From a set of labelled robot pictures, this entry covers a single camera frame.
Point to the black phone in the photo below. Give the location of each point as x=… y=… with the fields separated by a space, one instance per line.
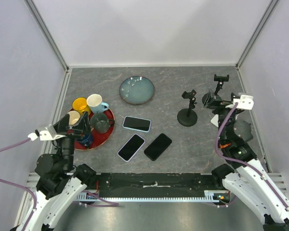
x=157 y=147

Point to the lilac case phone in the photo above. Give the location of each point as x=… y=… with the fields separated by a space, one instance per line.
x=131 y=147

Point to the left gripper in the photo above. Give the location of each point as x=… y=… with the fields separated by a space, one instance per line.
x=83 y=128

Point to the red round tray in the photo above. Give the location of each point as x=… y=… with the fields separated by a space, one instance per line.
x=98 y=138

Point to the white folding phone stand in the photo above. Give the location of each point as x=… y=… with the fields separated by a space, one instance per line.
x=215 y=120

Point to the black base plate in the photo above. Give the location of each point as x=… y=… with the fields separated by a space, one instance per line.
x=152 y=185

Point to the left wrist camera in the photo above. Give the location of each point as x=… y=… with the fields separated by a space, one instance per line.
x=48 y=133

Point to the dark blue mug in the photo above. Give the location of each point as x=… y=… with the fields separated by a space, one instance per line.
x=86 y=140

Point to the light blue phone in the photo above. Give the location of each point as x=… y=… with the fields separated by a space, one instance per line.
x=137 y=124

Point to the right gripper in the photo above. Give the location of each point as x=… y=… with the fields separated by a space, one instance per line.
x=222 y=104

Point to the white light-blue mug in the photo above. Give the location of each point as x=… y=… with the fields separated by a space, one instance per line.
x=96 y=104

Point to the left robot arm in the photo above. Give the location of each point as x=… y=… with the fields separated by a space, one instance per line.
x=59 y=181

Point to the yellow mug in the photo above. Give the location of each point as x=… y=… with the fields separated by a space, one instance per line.
x=80 y=105

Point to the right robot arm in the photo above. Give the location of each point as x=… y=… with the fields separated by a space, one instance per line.
x=243 y=174

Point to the cream cup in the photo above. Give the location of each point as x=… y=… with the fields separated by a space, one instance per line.
x=74 y=116

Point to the grey mug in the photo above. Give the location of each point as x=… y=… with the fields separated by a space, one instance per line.
x=100 y=123

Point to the blue ceramic plate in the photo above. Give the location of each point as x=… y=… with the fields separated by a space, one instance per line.
x=136 y=90

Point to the black phone stand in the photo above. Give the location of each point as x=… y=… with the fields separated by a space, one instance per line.
x=220 y=81
x=188 y=117

